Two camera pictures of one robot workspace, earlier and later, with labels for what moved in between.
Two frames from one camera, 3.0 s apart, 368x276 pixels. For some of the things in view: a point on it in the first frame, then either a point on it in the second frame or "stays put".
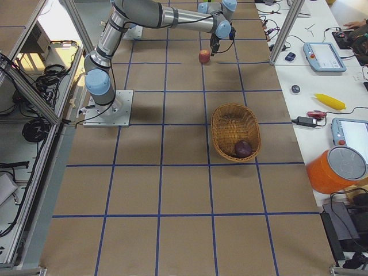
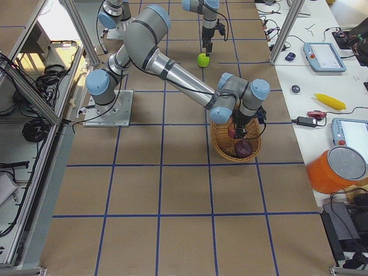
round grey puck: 295,88 stays put
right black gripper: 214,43 → 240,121
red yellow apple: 204,56 → 232,130
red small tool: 317,114 stays put
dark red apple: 242,149 stays put
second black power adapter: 306,121 stays put
